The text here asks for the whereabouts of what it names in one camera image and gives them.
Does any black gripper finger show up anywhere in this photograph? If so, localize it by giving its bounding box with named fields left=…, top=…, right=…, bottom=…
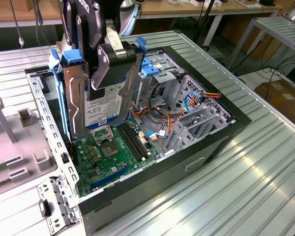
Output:
left=76, top=14, right=138, bottom=100

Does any hard disk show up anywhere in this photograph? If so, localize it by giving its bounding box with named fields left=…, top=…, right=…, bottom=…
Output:
left=49, top=36, right=147, bottom=142

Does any orange red yellow power wire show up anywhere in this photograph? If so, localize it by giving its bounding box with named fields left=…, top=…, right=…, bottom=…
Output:
left=166, top=90, right=222, bottom=141

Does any metal disk bay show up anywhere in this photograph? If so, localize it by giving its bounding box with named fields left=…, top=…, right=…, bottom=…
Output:
left=162, top=75, right=238, bottom=156

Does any metal drive cage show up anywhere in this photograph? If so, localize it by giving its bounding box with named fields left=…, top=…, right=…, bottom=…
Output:
left=137, top=53, right=185, bottom=111

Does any metal socket cover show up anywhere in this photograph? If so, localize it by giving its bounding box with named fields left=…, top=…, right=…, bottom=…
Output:
left=92, top=127, right=115, bottom=145

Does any black RAM slot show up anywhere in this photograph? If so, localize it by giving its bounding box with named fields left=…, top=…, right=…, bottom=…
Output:
left=118, top=124, right=145, bottom=162
left=121, top=121, right=149, bottom=159

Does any CPU socket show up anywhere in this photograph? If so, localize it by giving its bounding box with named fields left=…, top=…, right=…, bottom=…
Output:
left=99, top=141, right=121, bottom=158

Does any green motherboard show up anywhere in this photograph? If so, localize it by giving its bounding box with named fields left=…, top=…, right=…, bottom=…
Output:
left=72, top=125, right=161, bottom=197

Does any white small box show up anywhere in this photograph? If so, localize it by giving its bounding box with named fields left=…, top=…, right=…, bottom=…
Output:
left=189, top=0, right=223, bottom=8

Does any blue expansion slot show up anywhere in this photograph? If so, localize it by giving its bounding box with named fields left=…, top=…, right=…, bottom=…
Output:
left=90, top=164, right=131, bottom=190

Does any black tripod stand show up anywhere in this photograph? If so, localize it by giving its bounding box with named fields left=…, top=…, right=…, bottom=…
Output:
left=193, top=0, right=218, bottom=51

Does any grey parts rack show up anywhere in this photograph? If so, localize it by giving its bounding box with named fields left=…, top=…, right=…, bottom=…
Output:
left=0, top=96, right=59, bottom=199

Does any black open PC case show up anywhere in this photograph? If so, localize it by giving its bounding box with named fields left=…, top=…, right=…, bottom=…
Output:
left=24, top=45, right=252, bottom=233

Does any metal slatted side table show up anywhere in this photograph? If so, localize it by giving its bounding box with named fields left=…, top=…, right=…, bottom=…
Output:
left=226, top=16, right=295, bottom=72

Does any brown cardboard box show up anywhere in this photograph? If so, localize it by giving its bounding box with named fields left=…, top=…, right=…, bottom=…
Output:
left=254, top=78, right=295, bottom=123

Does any blue plastic drive bracket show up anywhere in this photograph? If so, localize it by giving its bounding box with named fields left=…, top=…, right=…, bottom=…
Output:
left=140, top=56, right=160, bottom=77

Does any orange black wire bundle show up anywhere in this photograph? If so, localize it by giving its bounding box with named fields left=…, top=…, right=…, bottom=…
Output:
left=130, top=103, right=174, bottom=135

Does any wooden desk white frame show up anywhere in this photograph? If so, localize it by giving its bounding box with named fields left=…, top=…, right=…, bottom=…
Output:
left=0, top=0, right=283, bottom=47

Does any blue data wire white label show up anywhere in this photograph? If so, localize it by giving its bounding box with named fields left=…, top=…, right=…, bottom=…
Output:
left=146, top=131, right=170, bottom=141

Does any black cable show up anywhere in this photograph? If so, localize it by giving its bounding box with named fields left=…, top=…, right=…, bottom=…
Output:
left=8, top=0, right=25, bottom=47

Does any metal rear slot bracket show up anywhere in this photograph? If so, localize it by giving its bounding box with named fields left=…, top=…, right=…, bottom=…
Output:
left=36, top=176, right=80, bottom=234

